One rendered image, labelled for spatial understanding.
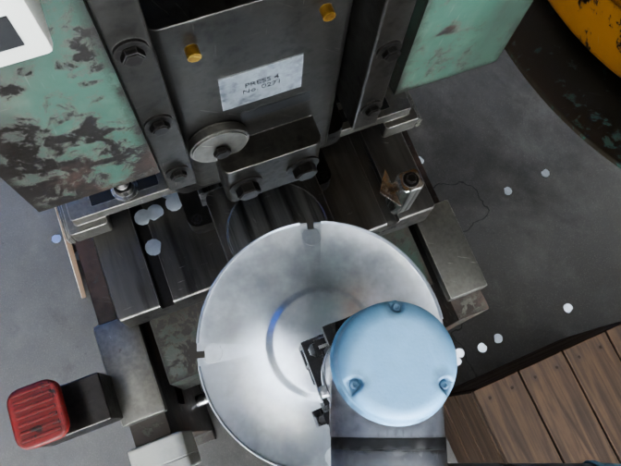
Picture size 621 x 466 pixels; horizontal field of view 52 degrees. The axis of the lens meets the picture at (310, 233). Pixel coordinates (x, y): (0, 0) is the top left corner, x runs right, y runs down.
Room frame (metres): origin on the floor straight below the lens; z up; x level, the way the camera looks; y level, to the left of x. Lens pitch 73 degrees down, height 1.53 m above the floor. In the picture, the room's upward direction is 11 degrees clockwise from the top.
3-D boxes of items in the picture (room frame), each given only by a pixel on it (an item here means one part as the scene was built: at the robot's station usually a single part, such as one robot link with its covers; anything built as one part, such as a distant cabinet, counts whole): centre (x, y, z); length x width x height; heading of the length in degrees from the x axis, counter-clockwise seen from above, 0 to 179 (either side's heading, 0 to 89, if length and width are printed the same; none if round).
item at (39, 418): (-0.04, 0.27, 0.72); 0.07 x 0.06 x 0.08; 31
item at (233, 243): (0.18, 0.01, 0.72); 0.25 x 0.14 x 0.14; 31
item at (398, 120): (0.42, -0.04, 0.76); 0.17 x 0.06 x 0.10; 121
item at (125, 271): (0.33, 0.11, 0.68); 0.45 x 0.30 x 0.06; 121
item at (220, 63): (0.30, 0.08, 1.04); 0.17 x 0.15 x 0.30; 31
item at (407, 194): (0.32, -0.11, 0.75); 0.03 x 0.03 x 0.10; 31
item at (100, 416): (-0.03, 0.25, 0.62); 0.10 x 0.06 x 0.20; 121
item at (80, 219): (0.24, 0.25, 0.76); 0.17 x 0.06 x 0.10; 121
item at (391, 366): (0.05, -0.07, 1.09); 0.09 x 0.08 x 0.11; 10
